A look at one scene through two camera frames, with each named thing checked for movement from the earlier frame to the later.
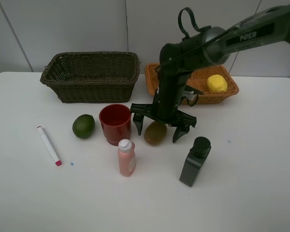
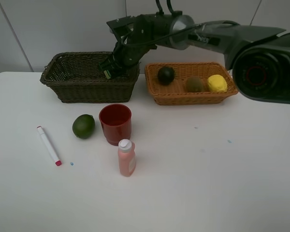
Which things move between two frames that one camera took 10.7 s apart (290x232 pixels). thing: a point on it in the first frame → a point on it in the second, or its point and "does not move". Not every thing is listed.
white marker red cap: (57, 162) does not move
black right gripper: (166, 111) → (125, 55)
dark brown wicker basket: (93, 77) does not move
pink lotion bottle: (127, 157) does not move
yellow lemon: (216, 83) does not move
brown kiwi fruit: (155, 133) → (194, 84)
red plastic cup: (116, 120) does not move
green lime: (83, 126) does not move
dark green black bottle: (195, 160) → (107, 74)
